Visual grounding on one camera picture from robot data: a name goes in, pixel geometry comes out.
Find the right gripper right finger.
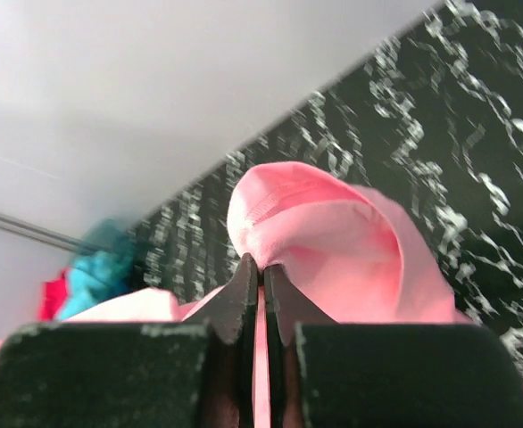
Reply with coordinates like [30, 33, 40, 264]
[263, 265, 523, 428]

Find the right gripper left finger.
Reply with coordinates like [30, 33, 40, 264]
[0, 255, 258, 427]

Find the pink t shirt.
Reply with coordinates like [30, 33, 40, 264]
[0, 162, 479, 427]

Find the cyan t shirt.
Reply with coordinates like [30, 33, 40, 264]
[54, 218, 135, 320]

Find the red t shirt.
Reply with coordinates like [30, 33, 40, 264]
[37, 268, 69, 321]

